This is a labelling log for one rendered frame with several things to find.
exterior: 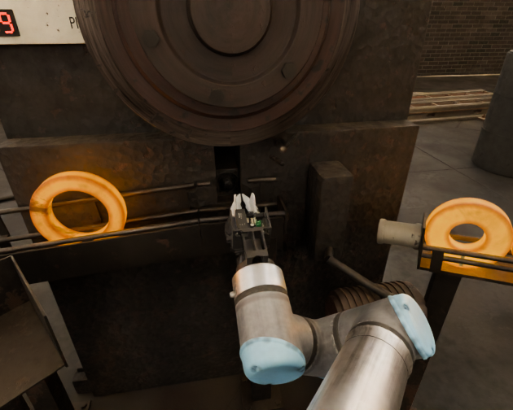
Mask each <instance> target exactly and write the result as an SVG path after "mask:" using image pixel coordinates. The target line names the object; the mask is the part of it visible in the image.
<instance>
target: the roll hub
mask: <svg viewBox="0 0 513 410"><path fill-rule="evenodd" d="M323 5H324V0H129V10H130V14H131V19H132V22H133V26H134V30H135V32H136V35H137V38H138V40H139V43H140V45H141V47H142V49H143V51H144V53H145V54H146V56H147V58H148V59H149V61H150V62H151V64H152V65H153V67H154V68H155V69H156V71H157V72H158V73H159V74H160V75H161V76H162V77H163V78H164V79H165V80H166V81H167V82H168V83H169V84H171V86H172V87H174V88H175V89H176V90H178V91H179V92H181V93H182V94H184V95H186V96H187V97H189V98H192V99H194V100H195V101H197V102H200V103H203V104H206V105H209V106H213V107H224V108H236V107H247V106H251V105H254V104H257V103H261V102H263V101H265V100H267V99H269V98H271V97H273V96H275V95H276V94H277V93H279V92H280V91H282V90H283V89H285V88H286V87H287V86H288V85H289V84H290V83H291V82H292V81H293V80H294V79H295V78H296V77H297V76H298V74H299V73H300V72H301V70H302V69H303V67H304V66H305V65H306V63H307V61H308V60H309V57H310V55H311V54H312V52H313V50H314V47H315V45H316V42H317V39H318V35H319V32H320V28H321V25H322V15H323ZM144 30H155V31H156V33H157V35H158V36H159V38H160V40H159V42H158V45H157V47H147V46H146V45H145V44H144V42H143V40H142V36H143V33H144ZM285 63H294V64H295V66H296V69H297V72H296V74H295V76H294V77H293V78H285V77H284V75H283V73H282V71H281V69H282V67H283V65H284V64H285ZM212 89H221V91H222V92H223V94H224V95H225V97H224V99H223V101H222V103H215V104H213V102H212V101H211V99H210V97H209V95H210V93H211V91H212Z"/></svg>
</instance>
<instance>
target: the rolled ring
mask: <svg viewBox="0 0 513 410"><path fill-rule="evenodd" d="M66 191H81V192H85V193H87V194H91V195H93V196H95V197H96V198H97V199H98V200H100V201H101V202H102V203H103V205H104V206H105V208H107V212H108V216H109V221H108V223H107V224H106V225H105V226H104V227H103V228H102V229H100V230H98V231H94V232H90V233H83V232H77V231H74V230H71V229H69V228H67V227H65V226H64V225H62V224H61V223H60V222H59V221H58V220H57V219H56V217H55V215H54V213H53V211H52V201H53V198H54V197H55V196H56V195H58V194H61V193H63V192H66ZM29 212H30V216H31V219H32V222H33V224H34V226H35V227H36V229H37V231H38V232H39V233H40V234H41V235H42V236H43V237H44V238H46V239H47V240H48V241H53V240H59V239H64V238H74V237H80V236H85V235H91V234H96V233H106V232H111V231H117V230H122V229H123V228H124V226H125V222H126V217H127V209H126V205H125V200H124V199H123V197H122V196H121V194H120V192H119V191H118V190H117V188H116V187H115V186H114V185H112V184H111V183H110V182H108V181H107V180H105V179H103V178H102V177H99V176H97V175H94V174H92V173H89V172H81V171H68V172H60V173H57V174H55V175H53V176H51V177H49V178H47V179H46V180H45V181H43V182H42V183H41V185H40V186H39V187H38V188H37V189H36V190H35V192H34V193H33V196H32V198H31V200H30V204H29Z"/></svg>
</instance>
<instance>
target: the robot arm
mask: <svg viewBox="0 0 513 410"><path fill-rule="evenodd" d="M242 204H243V206H244V208H245V210H244V209H242V207H241V206H242ZM245 213H246V214H245ZM267 219H268V220H267ZM268 222H269V223H268ZM271 229H272V227H271V223H270V218H269V213H268V210H267V207H265V218H264V217H263V214H262V213H261V212H259V210H258V208H257V206H256V202H255V195H254V193H252V194H251V197H250V198H249V197H248V196H246V195H245V194H239V195H238V196H237V197H236V194H235V196H234V202H233V203H232V206H231V208H230V215H229V217H228V219H227V221H226V223H225V235H226V243H230V244H231V247H230V251H232V252H234V253H235V256H237V255H241V256H239V257H238V258H237V259H236V260H237V268H236V274H235V275H234V276H233V277H232V285H233V291H232V292H230V297H231V298H235V311H236V318H237V325H238V331H239V344H240V351H239V354H240V358H241V360H242V362H243V371H244V373H245V375H246V377H247V378H248V379H249V380H250V381H252V382H255V383H257V384H262V385H267V384H271V385H278V384H283V383H287V382H291V381H294V380H296V379H297V378H299V377H301V376H302V375H305V376H312V377H320V378H322V379H324V380H323V381H322V384H321V385H320V387H319V388H318V391H317V392H316V394H315V396H314V397H313V399H312V401H311V403H310V404H309V406H308V408H307V409H306V410H400V408H401V402H402V399H403V396H404V393H405V389H406V383H407V381H408V378H409V377H410V375H411V373H412V368H413V367H414V361H415V360H418V359H424V360H426V359H427V358H428V357H431V356H433V355H434V353H435V350H436V346H435V341H434V337H433V334H432V330H431V328H430V325H429V324H428V321H427V319H426V317H425V315H424V314H423V312H422V310H421V308H420V307H419V305H418V304H417V303H416V302H415V301H414V300H413V299H412V298H411V297H410V296H409V295H407V294H397V295H394V296H391V295H389V296H388V297H387V298H385V299H381V300H377V301H374V302H372V303H368V304H364V305H362V306H359V307H354V308H351V309H349V310H346V311H343V312H338V313H335V314H332V315H329V316H325V317H323V318H319V319H316V320H315V319H310V318H307V317H304V316H299V315H296V314H293V313H292V308H291V304H290V301H289V298H288V295H287V287H286V284H285V281H284V277H283V271H282V269H281V268H280V267H279V266H277V265H275V264H274V261H273V260H271V259H269V258H268V257H269V255H268V251H267V248H268V247H270V235H271Z"/></svg>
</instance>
